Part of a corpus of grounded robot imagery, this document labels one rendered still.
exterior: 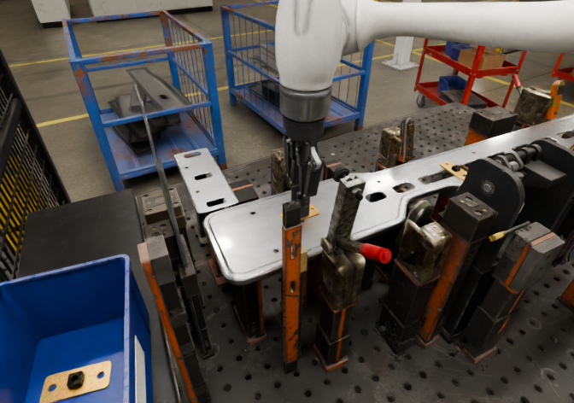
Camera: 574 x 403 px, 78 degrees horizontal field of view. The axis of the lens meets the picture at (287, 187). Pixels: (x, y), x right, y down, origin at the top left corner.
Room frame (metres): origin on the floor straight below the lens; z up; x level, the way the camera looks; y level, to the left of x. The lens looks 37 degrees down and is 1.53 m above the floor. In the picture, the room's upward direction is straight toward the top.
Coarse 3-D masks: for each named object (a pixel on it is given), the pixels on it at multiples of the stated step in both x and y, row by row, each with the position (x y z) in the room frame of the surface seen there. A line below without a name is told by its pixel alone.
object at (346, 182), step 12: (336, 180) 0.47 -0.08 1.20; (348, 180) 0.46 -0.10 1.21; (360, 180) 0.45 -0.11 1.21; (348, 192) 0.43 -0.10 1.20; (360, 192) 0.44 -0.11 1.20; (336, 204) 0.45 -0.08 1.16; (348, 204) 0.44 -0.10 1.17; (336, 216) 0.45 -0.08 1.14; (348, 216) 0.45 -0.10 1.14; (336, 228) 0.45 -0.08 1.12; (348, 228) 0.46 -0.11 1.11; (336, 240) 0.45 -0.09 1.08
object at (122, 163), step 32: (64, 32) 2.55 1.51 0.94; (192, 32) 2.56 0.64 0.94; (128, 64) 3.13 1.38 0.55; (192, 64) 2.72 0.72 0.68; (128, 96) 2.73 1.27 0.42; (96, 128) 1.93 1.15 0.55; (128, 128) 2.42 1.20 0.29; (160, 128) 2.31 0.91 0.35; (192, 128) 2.68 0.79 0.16; (128, 160) 2.18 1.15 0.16; (224, 160) 2.30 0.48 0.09
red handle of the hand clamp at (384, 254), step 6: (342, 240) 0.45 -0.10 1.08; (348, 240) 0.44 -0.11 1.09; (342, 246) 0.44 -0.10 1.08; (348, 246) 0.42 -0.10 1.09; (354, 246) 0.41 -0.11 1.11; (360, 246) 0.40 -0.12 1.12; (366, 246) 0.39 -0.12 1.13; (372, 246) 0.38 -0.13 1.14; (354, 252) 0.41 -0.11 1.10; (360, 252) 0.39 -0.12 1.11; (366, 252) 0.38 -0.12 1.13; (372, 252) 0.37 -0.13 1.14; (378, 252) 0.36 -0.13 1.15; (384, 252) 0.36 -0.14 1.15; (390, 252) 0.36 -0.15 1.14; (372, 258) 0.37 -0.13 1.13; (378, 258) 0.36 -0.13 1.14; (384, 258) 0.35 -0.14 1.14; (390, 258) 0.36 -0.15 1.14
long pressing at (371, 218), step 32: (544, 128) 1.04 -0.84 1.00; (448, 160) 0.85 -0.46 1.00; (288, 192) 0.70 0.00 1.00; (320, 192) 0.70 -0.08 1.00; (384, 192) 0.70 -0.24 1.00; (416, 192) 0.69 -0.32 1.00; (224, 224) 0.58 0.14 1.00; (256, 224) 0.58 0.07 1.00; (320, 224) 0.58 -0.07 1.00; (384, 224) 0.58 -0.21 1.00; (224, 256) 0.49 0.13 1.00; (256, 256) 0.49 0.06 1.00; (320, 256) 0.50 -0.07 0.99
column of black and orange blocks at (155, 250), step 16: (160, 240) 0.33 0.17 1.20; (144, 256) 0.31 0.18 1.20; (160, 256) 0.31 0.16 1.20; (144, 272) 0.30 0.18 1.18; (160, 272) 0.30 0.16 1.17; (160, 288) 0.30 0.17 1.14; (176, 288) 0.31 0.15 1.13; (160, 304) 0.30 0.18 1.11; (176, 304) 0.31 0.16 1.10; (176, 320) 0.30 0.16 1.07; (176, 336) 0.30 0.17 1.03; (176, 352) 0.30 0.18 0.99; (192, 352) 0.31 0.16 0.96; (192, 368) 0.30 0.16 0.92; (192, 384) 0.30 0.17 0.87; (192, 400) 0.30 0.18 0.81; (208, 400) 0.31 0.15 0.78
